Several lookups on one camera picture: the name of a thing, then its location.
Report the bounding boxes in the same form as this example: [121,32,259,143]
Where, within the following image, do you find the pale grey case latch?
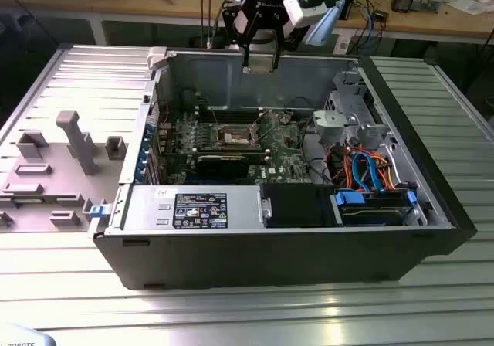
[147,46,167,70]

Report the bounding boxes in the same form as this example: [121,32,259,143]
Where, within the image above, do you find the metal socket cover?
[249,108,271,141]

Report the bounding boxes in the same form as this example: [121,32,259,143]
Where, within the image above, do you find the silver CPU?
[245,63,277,75]

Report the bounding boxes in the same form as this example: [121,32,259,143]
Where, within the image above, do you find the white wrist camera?
[283,0,329,29]

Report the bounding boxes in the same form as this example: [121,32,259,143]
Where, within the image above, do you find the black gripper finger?
[222,0,252,73]
[271,12,296,71]

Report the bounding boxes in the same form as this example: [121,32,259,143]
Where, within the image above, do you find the grey metal drive cage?
[312,70,391,146]

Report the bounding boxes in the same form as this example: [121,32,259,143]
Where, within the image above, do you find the thin blue cable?
[366,8,381,48]

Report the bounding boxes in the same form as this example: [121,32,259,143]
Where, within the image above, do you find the black graphics card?
[195,153,251,180]

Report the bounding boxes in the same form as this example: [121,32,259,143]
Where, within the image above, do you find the hard disk in blue carrier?
[331,189,420,227]

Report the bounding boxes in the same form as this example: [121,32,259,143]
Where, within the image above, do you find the wooden desk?
[0,0,494,40]

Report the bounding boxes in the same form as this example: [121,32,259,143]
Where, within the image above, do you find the grey power supply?
[123,185,267,233]

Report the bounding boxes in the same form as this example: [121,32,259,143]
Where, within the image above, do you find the grey parts rack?
[0,110,128,235]

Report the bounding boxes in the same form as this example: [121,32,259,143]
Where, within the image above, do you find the grey metal device box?
[414,0,442,14]

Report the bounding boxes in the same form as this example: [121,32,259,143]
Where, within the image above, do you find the black RAM slot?
[198,117,262,124]
[167,150,269,158]
[197,111,260,117]
[197,108,260,114]
[198,114,261,120]
[169,146,269,153]

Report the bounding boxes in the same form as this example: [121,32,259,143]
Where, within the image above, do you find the white paper sheets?
[447,0,491,15]

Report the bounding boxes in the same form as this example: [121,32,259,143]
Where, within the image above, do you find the CPU socket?
[214,123,260,149]

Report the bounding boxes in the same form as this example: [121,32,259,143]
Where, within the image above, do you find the blue plastic latch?
[89,203,111,219]

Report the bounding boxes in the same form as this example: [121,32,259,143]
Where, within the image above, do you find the red orange wire bundle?
[326,144,354,189]

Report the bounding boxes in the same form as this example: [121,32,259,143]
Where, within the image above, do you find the black PC case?
[87,44,478,292]

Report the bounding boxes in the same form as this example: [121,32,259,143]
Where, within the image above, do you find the pale blue teach pendant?
[0,322,57,346]

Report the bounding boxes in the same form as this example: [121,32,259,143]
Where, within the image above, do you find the blue flat cable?
[351,149,387,195]

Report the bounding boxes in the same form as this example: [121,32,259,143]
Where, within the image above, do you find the green motherboard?
[154,108,310,187]

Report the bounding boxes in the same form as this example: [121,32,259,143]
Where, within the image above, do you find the thick black cable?
[300,117,333,185]

